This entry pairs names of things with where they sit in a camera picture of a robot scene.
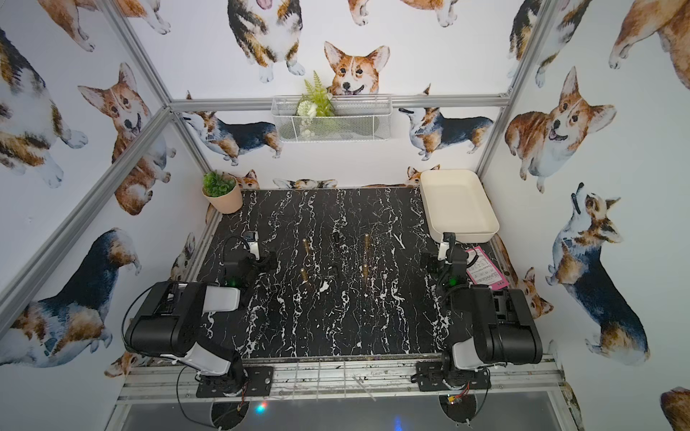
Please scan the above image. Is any small potted green plant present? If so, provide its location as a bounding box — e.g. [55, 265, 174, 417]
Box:
[202, 171, 243, 215]

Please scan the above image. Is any artificial fern with white flower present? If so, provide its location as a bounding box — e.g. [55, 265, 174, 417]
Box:
[296, 72, 337, 139]

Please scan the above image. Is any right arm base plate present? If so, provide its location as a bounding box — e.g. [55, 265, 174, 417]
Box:
[411, 362, 492, 393]

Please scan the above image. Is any aluminium front rail frame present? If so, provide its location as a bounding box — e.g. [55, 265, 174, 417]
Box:
[117, 355, 564, 405]

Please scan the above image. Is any pink paper card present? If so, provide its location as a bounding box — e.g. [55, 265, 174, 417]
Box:
[466, 246, 510, 290]

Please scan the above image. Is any cream plastic tray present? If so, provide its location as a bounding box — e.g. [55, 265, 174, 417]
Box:
[419, 170, 500, 244]

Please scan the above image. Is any white wire wall basket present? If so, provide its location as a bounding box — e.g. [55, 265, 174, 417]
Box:
[271, 95, 393, 143]

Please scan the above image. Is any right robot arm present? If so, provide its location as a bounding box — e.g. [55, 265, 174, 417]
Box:
[411, 233, 543, 393]

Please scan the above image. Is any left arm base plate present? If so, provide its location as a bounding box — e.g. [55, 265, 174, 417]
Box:
[196, 366, 275, 399]

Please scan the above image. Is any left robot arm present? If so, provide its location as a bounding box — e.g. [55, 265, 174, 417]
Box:
[123, 231, 278, 398]

